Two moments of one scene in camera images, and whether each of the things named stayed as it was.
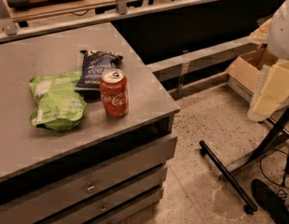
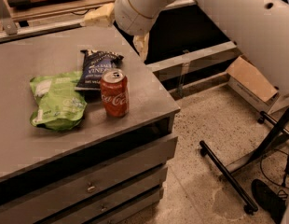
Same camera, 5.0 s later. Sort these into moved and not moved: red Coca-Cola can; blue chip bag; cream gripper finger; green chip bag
Moved: cream gripper finger
Not moved: green chip bag; red Coca-Cola can; blue chip bag
